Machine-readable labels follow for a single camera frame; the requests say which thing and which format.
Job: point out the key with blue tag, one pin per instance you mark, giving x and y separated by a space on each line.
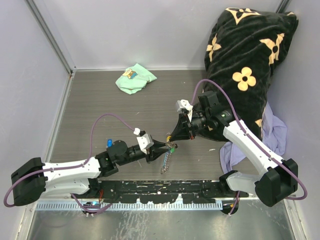
109 143

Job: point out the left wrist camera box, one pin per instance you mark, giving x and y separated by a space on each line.
145 141

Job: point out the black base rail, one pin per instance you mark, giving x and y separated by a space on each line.
161 191

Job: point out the lavender cloth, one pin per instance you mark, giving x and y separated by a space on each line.
274 133

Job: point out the blue handled key ring organizer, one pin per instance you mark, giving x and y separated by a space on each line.
166 160

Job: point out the black floral blanket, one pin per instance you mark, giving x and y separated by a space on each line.
244 48

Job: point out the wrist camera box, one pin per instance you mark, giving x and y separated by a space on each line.
145 141
183 104

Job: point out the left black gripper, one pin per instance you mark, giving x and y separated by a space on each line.
153 153

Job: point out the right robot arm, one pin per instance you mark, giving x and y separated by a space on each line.
276 178

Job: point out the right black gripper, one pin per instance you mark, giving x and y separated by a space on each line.
183 129

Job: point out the aluminium corner post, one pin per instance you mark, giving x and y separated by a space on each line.
48 26

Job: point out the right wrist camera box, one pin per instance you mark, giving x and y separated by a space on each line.
183 104

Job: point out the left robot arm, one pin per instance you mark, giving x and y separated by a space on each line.
36 179

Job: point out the mint green cloth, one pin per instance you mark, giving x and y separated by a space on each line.
134 79

